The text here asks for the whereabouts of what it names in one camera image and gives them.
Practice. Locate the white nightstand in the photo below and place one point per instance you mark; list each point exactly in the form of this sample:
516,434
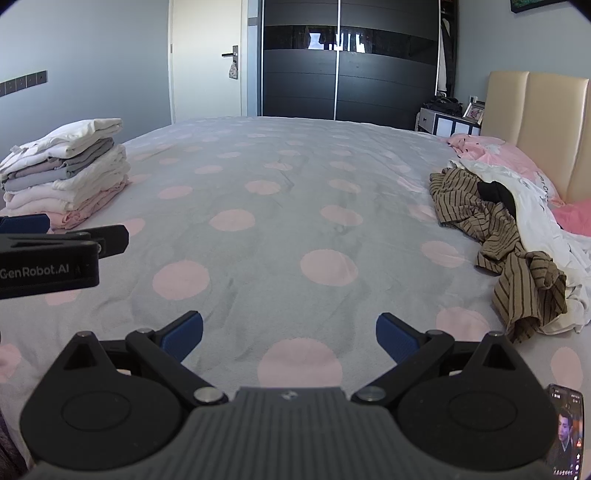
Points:
443,122

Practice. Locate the framed wall picture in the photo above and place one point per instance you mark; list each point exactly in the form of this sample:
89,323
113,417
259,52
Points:
531,3

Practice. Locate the smartphone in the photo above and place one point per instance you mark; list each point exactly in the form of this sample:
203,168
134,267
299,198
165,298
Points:
565,438

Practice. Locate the stack of folded clothes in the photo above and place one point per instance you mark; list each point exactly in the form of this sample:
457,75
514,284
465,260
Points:
69,175

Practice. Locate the photo frame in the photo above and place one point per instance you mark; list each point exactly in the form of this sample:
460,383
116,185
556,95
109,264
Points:
474,112

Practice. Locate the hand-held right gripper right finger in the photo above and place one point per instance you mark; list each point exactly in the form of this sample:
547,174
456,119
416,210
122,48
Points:
397,341

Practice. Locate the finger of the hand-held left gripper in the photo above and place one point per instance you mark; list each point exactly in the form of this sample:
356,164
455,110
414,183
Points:
113,240
23,224

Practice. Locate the light pink quilt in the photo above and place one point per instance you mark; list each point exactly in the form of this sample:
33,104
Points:
498,152

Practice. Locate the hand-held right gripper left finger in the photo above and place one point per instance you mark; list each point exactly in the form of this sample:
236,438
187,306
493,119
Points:
184,330

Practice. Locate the small hanging pouch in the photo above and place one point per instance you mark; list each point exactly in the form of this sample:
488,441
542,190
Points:
233,69

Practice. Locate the white door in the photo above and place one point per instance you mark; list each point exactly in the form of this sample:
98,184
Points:
198,69

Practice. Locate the black sliding-door wardrobe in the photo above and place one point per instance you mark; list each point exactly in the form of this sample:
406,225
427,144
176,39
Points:
300,83

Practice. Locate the black bag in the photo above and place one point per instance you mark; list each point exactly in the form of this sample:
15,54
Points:
443,106

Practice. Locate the white garment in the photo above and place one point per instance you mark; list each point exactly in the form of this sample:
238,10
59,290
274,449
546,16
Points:
531,194

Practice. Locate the hanging clothes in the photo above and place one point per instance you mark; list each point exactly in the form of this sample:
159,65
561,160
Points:
443,55

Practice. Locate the brown striped garment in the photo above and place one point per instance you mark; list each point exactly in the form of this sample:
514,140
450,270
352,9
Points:
461,203

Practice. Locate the beige padded headboard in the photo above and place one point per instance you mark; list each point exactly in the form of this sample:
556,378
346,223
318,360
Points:
545,129

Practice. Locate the grey wall switch panel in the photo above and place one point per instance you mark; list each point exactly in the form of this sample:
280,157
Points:
23,83

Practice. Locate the purple fleece robe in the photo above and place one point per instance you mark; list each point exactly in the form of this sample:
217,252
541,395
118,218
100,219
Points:
7,452

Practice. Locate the black garment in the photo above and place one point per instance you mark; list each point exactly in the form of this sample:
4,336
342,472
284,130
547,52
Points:
496,191

